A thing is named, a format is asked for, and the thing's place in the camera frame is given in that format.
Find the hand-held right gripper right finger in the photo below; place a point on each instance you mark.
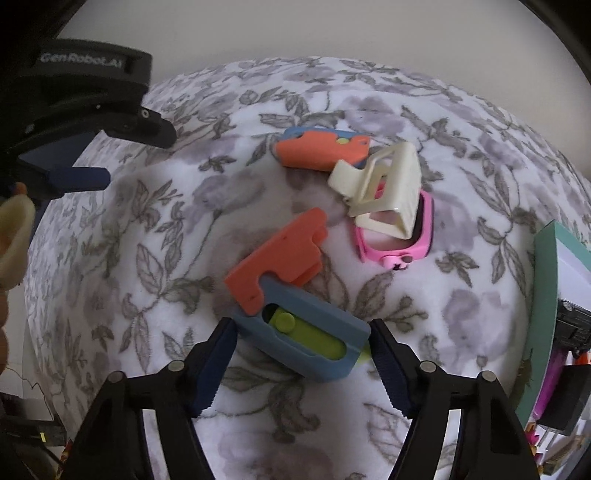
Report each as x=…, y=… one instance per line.
x=392, y=364

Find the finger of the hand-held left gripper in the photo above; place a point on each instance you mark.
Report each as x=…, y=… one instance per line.
x=147, y=129
x=78, y=178

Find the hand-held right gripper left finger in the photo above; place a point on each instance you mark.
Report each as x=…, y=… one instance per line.
x=214, y=369

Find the orange and blue toy gun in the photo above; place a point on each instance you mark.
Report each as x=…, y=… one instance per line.
x=286, y=249
x=314, y=150

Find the pink lighter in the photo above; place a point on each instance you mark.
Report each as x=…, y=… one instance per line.
x=551, y=383

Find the white box with teal rim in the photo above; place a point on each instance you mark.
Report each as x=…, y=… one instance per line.
x=545, y=286

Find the black cube adapter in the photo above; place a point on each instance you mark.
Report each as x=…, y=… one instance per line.
x=570, y=397

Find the gold rectangular clip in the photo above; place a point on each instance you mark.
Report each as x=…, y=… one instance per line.
x=564, y=454

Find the person's left hand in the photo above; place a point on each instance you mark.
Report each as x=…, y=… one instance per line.
x=3, y=323

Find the pink watch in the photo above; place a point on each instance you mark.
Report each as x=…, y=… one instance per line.
x=415, y=244

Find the cream hair claw clip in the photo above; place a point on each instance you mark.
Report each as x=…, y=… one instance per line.
x=392, y=180

